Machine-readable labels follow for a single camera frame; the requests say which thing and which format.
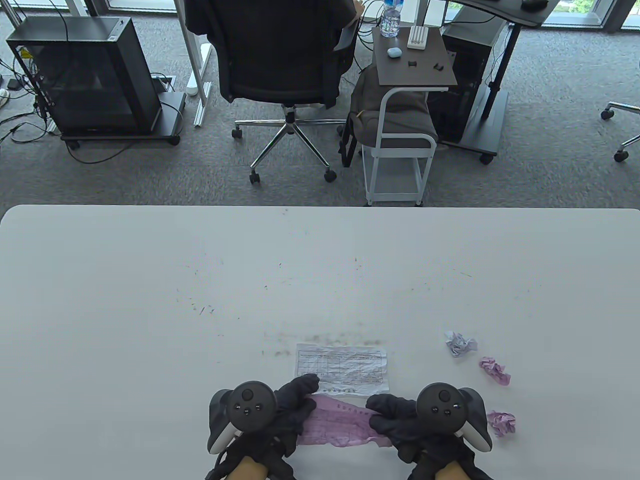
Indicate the black glass computer tower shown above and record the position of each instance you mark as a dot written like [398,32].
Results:
[90,75]

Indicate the person's right hand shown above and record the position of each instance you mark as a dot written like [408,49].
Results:
[395,420]

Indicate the light blue earbuds case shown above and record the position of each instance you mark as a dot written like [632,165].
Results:
[395,52]

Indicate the black power adapter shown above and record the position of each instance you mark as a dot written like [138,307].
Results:
[14,83]

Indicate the person's left forearm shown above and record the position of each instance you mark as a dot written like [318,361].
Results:
[250,470]

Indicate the black computer mouse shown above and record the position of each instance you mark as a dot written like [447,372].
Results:
[534,4]

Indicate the white desk leg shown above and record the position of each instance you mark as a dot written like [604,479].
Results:
[192,40]

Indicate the black floor socket box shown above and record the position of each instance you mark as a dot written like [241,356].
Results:
[165,82]

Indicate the black standing desk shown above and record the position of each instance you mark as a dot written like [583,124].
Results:
[500,10]

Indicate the clear plastic water bottle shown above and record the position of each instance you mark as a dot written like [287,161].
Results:
[391,20]

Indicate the person's left hand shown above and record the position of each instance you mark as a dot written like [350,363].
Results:
[292,410]

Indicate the white paper invoice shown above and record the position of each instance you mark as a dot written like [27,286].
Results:
[460,344]
[350,365]

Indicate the silver chair base with casters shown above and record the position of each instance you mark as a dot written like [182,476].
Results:
[625,106]

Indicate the black rolling platform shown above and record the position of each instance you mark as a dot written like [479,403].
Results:
[172,112]

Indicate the grey hand controller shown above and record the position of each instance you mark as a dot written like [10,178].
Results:
[447,405]
[247,407]

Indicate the black office chair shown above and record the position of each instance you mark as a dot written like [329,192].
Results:
[280,50]

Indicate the white slotted box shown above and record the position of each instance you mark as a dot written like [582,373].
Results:
[417,37]

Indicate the pink paper invoice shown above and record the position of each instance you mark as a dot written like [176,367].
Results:
[502,422]
[495,371]
[340,422]

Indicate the grey backpack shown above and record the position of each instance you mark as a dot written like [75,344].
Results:
[365,100]

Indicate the person's right forearm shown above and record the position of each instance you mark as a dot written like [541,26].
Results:
[450,472]

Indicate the white side table brown top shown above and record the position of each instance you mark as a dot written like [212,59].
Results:
[395,70]

